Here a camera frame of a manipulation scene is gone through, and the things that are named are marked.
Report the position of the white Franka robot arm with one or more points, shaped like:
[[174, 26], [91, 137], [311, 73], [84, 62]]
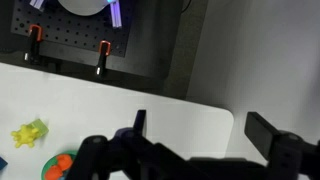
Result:
[[83, 6]]

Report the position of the yellow spiky toy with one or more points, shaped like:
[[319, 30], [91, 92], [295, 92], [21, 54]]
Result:
[[24, 135]]

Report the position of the white lit bracket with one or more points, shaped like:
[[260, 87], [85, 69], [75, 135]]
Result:
[[36, 3], [115, 15]]

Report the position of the blue block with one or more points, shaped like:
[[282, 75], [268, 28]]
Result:
[[2, 164]]

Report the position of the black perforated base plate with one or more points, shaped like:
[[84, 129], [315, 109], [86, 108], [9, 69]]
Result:
[[73, 33]]

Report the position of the green bowl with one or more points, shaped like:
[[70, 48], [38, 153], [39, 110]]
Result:
[[46, 166]]

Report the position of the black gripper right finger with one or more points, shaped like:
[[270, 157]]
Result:
[[290, 150]]

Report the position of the orange rubber toy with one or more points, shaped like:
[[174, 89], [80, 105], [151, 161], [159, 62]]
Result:
[[63, 161]]

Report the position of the orange black clamp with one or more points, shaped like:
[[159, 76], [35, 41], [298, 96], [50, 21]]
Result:
[[102, 58], [33, 43]]

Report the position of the light green block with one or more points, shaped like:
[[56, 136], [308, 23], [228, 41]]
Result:
[[41, 127]]

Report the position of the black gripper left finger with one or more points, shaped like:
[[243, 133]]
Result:
[[110, 156]]

